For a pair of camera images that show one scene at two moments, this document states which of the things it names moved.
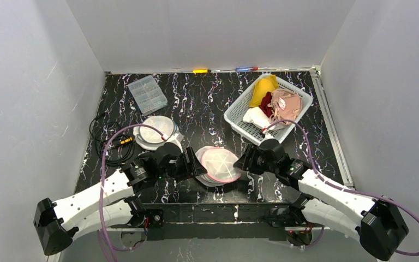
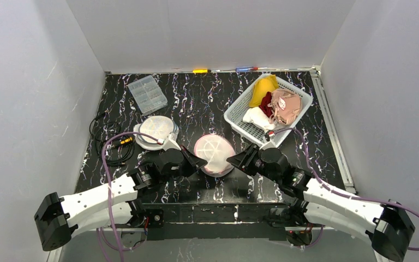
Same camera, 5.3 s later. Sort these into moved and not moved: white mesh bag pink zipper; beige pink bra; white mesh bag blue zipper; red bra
Moved: white mesh bag pink zipper
Not moved: white mesh bag blue zipper; red bra; beige pink bra
